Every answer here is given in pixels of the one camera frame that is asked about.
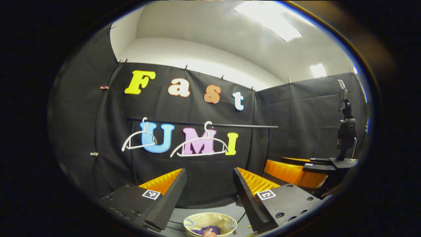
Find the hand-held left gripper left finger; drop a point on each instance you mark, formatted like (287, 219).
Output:
(169, 204)

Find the black clothes rail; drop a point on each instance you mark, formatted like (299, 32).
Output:
(250, 126)

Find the beige laundry hamper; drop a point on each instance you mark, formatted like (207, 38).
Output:
(210, 217)

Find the white plastic hanger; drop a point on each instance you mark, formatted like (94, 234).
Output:
(144, 126)
(207, 131)

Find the large ceiling light panel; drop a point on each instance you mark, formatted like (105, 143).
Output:
(273, 23)

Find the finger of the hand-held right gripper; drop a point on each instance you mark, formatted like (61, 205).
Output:
(289, 172)

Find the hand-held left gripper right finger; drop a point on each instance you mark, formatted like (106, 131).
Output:
(251, 200)

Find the small ceiling light panel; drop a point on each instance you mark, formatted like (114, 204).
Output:
(318, 70)

